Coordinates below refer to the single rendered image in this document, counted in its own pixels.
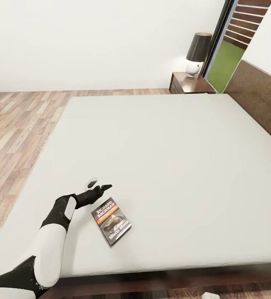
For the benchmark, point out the table lamp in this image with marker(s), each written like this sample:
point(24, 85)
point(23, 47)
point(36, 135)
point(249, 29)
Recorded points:
point(198, 52)

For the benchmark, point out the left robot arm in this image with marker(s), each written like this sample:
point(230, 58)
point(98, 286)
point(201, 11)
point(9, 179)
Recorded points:
point(40, 265)

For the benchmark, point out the hardback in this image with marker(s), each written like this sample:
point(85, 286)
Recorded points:
point(111, 220)

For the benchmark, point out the nightstand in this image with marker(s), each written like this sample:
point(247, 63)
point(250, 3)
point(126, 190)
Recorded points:
point(181, 83)

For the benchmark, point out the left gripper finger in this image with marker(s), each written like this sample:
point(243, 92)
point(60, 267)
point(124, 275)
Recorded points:
point(105, 187)

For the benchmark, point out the bed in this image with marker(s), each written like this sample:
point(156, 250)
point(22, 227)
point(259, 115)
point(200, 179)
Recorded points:
point(191, 172)

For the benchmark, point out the fixed window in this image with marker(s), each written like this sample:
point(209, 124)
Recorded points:
point(238, 22)

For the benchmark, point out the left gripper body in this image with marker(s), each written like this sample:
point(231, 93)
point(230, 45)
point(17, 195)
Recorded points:
point(93, 195)

